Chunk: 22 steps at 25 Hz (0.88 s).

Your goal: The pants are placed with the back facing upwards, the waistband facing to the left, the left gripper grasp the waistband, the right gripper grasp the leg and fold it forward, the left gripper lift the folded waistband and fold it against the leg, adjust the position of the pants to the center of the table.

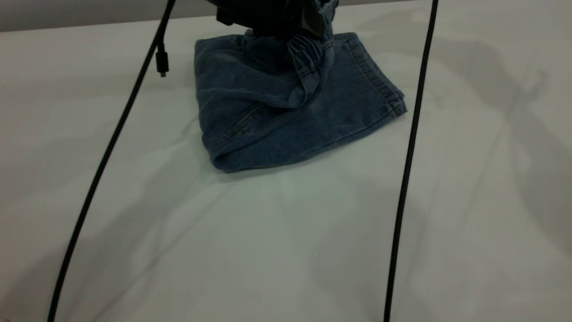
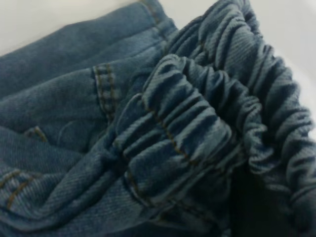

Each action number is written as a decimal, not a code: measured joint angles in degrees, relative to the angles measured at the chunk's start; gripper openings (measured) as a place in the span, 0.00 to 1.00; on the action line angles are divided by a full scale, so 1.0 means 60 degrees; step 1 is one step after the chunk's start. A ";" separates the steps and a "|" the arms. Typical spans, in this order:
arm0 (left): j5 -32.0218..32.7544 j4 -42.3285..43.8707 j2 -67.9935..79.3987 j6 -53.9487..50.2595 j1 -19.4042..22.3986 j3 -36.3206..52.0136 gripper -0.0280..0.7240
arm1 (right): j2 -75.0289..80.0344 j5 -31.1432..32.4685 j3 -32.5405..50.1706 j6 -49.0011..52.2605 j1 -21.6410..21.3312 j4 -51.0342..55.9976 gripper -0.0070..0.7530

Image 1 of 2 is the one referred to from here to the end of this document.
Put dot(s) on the blue denim shorts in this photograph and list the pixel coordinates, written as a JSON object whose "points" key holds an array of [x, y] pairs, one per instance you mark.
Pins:
{"points": [[277, 129]]}

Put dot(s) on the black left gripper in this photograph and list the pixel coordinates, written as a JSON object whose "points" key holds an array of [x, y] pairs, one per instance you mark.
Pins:
{"points": [[263, 15]]}

